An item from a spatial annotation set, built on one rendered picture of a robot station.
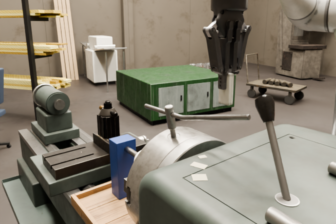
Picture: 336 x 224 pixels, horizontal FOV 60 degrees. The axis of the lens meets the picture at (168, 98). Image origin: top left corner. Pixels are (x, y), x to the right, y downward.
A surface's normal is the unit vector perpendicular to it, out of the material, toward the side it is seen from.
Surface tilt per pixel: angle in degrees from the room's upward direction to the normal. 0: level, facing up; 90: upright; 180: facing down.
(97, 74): 90
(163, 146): 28
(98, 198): 0
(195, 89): 90
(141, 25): 90
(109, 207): 0
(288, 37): 90
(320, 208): 0
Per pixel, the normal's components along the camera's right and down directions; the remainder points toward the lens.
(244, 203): 0.00, -0.97
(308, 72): 0.35, 0.23
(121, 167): 0.61, 0.20
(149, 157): -0.55, -0.60
